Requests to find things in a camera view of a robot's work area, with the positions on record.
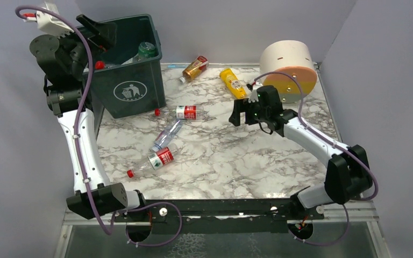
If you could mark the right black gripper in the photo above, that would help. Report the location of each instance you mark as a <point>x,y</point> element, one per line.
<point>248,110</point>

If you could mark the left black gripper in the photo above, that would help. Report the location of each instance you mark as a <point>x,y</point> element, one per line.
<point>86,41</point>

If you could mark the clear bottle red white label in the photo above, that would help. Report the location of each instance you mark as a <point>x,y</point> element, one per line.
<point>100,65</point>

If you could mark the yellow plastic bottle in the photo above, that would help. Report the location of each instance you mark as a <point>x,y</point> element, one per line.
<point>233,84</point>

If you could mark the green tinted plastic bottle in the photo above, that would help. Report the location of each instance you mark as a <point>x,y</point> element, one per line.
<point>146,50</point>

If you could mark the clear bottle red cap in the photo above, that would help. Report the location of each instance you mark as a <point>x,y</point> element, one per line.
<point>183,112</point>

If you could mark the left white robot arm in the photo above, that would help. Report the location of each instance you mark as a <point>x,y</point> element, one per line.
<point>63,56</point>

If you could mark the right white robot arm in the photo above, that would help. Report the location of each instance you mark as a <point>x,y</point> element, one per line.
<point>347,171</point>

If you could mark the dark green trash bin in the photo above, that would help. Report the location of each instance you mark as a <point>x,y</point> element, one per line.
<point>133,88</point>

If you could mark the cream cylindrical drum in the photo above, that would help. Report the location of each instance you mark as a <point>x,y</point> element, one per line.
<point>292,58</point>

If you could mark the amber red-label bottle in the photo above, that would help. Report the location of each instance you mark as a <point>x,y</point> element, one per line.
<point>194,70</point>

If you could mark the crushed clear blue bottle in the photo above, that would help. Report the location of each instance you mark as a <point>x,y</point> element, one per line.
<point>166,135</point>

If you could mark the clear bottle red green label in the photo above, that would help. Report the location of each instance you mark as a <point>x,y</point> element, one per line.
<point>154,161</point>

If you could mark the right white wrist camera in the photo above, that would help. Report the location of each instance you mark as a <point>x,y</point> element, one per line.
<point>253,96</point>

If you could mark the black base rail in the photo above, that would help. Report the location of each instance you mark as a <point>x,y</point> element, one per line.
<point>216,216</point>

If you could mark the aluminium frame rail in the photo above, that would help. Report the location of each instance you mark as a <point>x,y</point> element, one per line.
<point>358,211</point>

